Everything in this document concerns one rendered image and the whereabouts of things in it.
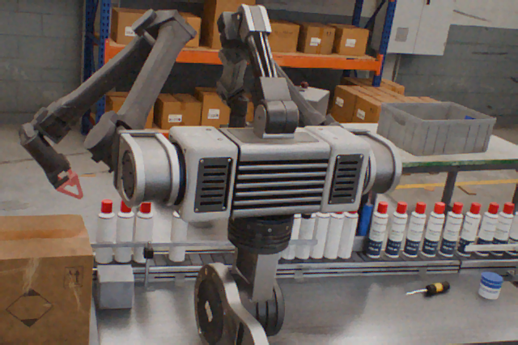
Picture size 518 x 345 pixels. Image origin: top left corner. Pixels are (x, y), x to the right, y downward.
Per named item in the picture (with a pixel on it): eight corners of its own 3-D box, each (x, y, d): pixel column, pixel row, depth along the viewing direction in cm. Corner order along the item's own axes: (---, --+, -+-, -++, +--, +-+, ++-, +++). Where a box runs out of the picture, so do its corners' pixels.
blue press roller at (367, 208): (362, 242, 241) (371, 200, 235) (366, 246, 238) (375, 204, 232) (354, 242, 240) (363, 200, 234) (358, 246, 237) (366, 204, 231)
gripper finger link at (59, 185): (87, 183, 184) (66, 159, 179) (93, 193, 178) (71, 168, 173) (67, 198, 183) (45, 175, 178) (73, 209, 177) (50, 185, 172)
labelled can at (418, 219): (412, 251, 244) (424, 200, 237) (419, 258, 239) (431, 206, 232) (399, 251, 242) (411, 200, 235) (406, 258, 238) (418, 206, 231)
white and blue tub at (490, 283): (502, 298, 230) (507, 280, 228) (488, 300, 227) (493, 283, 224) (486, 287, 236) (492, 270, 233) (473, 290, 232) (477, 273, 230)
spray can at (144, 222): (148, 256, 214) (153, 198, 207) (150, 264, 209) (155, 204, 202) (132, 256, 212) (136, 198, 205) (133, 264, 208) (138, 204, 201)
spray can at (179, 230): (182, 255, 218) (188, 198, 211) (185, 262, 213) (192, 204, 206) (167, 255, 216) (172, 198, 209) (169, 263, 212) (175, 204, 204)
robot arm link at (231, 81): (229, 62, 176) (262, 41, 178) (217, 45, 176) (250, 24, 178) (221, 104, 218) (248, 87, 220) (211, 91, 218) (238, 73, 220)
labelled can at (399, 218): (394, 252, 242) (405, 200, 235) (401, 258, 237) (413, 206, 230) (381, 252, 240) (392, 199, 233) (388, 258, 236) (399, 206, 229)
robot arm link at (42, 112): (45, 108, 170) (71, 129, 174) (38, 96, 179) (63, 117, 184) (14, 143, 169) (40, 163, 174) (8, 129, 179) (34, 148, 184)
